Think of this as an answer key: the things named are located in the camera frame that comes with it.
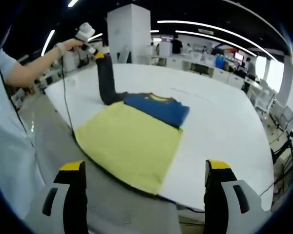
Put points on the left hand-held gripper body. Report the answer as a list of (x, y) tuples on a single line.
[(85, 30)]

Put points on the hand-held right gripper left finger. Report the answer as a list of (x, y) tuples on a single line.
[(58, 209)]

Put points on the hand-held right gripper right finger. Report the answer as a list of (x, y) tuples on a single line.
[(234, 209)]

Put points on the yellow blue grey garment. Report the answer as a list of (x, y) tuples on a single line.
[(129, 143)]

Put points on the person's left hand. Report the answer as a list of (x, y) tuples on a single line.
[(73, 45)]

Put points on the short ceiling light strip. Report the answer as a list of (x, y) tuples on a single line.
[(48, 42), (96, 36), (73, 3)]

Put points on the leaning white board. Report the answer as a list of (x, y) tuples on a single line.
[(124, 55)]

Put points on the white square pillar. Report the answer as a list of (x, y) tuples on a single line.
[(129, 29)]

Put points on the black tripod stand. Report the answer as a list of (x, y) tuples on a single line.
[(274, 156)]

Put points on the grey mesh office chair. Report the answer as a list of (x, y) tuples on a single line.
[(127, 214)]

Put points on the black office chair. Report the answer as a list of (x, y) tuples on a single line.
[(200, 68)]

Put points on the long curved ceiling light strip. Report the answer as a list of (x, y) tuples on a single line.
[(210, 36), (197, 24)]

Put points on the group of white chairs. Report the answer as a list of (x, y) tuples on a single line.
[(266, 102)]

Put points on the blue storage bin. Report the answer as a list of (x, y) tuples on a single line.
[(220, 62)]

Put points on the white cabinet row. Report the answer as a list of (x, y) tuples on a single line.
[(224, 75)]

